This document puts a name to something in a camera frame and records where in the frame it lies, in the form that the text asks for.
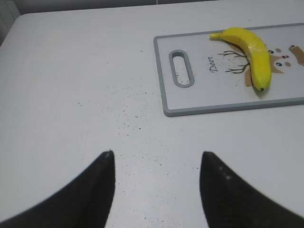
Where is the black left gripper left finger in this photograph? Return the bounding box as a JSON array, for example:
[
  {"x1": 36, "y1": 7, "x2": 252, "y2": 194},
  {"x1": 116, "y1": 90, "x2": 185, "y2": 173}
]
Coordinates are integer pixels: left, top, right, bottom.
[{"x1": 0, "y1": 151, "x2": 115, "y2": 228}]

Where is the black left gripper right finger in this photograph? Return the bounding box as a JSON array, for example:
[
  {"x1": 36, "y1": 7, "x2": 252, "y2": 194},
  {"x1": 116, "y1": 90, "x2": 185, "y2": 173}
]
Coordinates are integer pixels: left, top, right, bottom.
[{"x1": 199, "y1": 152, "x2": 304, "y2": 228}]

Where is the yellow plastic banana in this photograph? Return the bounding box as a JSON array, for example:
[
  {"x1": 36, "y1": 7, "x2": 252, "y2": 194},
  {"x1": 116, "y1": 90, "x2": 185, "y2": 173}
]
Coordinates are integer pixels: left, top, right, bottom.
[{"x1": 209, "y1": 27, "x2": 272, "y2": 91}]

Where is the white grey-rimmed cutting board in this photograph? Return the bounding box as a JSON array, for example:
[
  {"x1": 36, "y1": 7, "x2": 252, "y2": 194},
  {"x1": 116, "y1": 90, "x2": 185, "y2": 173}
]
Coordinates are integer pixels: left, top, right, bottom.
[{"x1": 153, "y1": 23, "x2": 304, "y2": 117}]

